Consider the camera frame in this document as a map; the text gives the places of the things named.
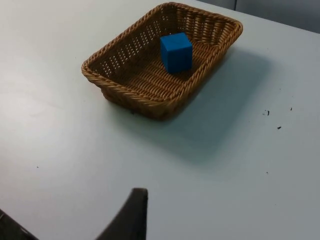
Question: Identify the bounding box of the pale brown wicker basket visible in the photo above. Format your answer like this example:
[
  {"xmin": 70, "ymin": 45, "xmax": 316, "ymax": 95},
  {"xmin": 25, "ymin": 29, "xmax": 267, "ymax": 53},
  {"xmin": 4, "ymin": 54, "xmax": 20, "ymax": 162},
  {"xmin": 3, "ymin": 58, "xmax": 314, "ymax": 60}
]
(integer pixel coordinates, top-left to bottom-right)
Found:
[{"xmin": 81, "ymin": 1, "xmax": 244, "ymax": 123}]

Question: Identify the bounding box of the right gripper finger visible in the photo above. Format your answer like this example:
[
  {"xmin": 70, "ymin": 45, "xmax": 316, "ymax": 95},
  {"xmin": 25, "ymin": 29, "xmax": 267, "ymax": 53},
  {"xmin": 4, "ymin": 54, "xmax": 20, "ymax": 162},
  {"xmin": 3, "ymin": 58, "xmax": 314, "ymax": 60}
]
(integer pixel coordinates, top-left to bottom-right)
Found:
[{"xmin": 96, "ymin": 187, "xmax": 149, "ymax": 240}]

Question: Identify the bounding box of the blue cube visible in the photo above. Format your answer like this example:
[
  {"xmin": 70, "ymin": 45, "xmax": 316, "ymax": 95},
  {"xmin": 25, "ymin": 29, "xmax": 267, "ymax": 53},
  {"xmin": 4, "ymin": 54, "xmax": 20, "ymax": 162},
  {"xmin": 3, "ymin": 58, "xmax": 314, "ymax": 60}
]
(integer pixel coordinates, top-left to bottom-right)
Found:
[{"xmin": 159, "ymin": 31, "xmax": 193, "ymax": 75}]

